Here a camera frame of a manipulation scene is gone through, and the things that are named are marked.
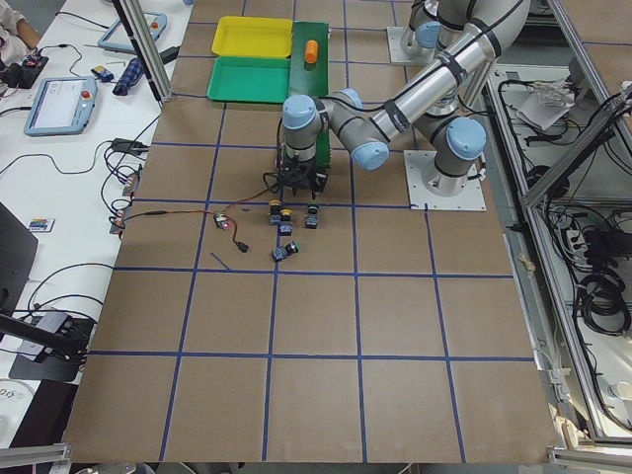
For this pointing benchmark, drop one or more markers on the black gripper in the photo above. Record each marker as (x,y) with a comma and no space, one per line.
(316,181)

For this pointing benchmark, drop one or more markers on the green push button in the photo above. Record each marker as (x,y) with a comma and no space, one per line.
(312,217)
(281,253)

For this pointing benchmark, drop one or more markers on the plain orange cylinder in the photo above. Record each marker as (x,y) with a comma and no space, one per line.
(311,51)

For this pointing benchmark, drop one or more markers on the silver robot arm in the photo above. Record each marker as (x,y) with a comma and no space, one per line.
(463,37)
(421,34)

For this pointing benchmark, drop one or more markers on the yellow push button upper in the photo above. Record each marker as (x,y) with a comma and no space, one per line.
(275,207)

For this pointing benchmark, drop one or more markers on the yellow push button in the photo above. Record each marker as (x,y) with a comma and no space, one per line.
(275,207)
(285,226)

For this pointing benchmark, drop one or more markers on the yellow push button lower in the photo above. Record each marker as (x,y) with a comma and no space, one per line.
(285,226)

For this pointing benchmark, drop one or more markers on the small motor controller board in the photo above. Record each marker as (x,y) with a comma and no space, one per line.
(221,221)

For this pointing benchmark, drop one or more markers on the green conveyor belt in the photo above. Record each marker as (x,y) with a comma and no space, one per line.
(307,84)

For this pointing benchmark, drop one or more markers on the green plastic tray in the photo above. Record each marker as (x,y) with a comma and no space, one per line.
(249,80)

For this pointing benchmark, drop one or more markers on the yellow plastic tray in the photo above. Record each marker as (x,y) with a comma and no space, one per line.
(253,37)

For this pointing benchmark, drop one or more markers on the black power adapter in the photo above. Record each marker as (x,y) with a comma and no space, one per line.
(128,146)

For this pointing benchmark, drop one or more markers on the blue plaid folded umbrella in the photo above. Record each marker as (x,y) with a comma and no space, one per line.
(129,77)

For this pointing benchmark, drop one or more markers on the teach pendant near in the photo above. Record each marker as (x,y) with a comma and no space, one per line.
(62,106)

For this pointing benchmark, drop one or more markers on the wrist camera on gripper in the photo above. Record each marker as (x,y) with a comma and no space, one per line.
(320,182)

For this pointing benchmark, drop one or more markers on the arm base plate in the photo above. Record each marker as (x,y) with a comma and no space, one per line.
(429,189)
(400,47)

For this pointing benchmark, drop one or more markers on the aluminium frame post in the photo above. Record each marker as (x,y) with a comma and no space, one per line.
(133,20)

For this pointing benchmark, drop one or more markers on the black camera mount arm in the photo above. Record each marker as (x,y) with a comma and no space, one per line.
(54,333)

